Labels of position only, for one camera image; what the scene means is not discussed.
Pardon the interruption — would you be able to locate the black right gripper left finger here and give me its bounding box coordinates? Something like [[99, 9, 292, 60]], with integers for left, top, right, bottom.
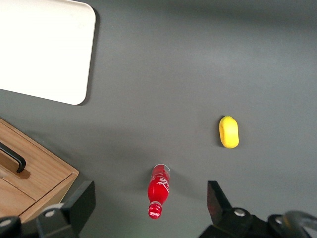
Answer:
[[36, 180, 96, 238]]

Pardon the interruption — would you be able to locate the red coke bottle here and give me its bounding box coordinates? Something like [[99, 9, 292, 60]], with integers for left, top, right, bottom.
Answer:
[[147, 163, 171, 220]]

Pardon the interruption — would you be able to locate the white rectangular tray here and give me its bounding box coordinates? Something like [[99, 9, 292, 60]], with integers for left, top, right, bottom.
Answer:
[[0, 0, 97, 106]]

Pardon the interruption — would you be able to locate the wooden two-drawer cabinet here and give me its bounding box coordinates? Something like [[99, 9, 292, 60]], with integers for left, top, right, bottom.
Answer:
[[0, 118, 80, 224]]

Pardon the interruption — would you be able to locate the wooden drawer front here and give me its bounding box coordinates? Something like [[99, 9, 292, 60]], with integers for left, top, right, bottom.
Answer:
[[0, 119, 75, 201]]

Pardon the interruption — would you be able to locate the black drawer handle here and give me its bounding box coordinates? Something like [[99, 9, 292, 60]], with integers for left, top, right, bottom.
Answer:
[[0, 141, 27, 174]]

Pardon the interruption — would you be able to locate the yellow toy donut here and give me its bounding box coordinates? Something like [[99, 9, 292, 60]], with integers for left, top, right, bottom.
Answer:
[[219, 115, 240, 149]]

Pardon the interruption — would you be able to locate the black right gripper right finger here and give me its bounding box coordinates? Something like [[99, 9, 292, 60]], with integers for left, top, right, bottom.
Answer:
[[198, 180, 268, 238]]

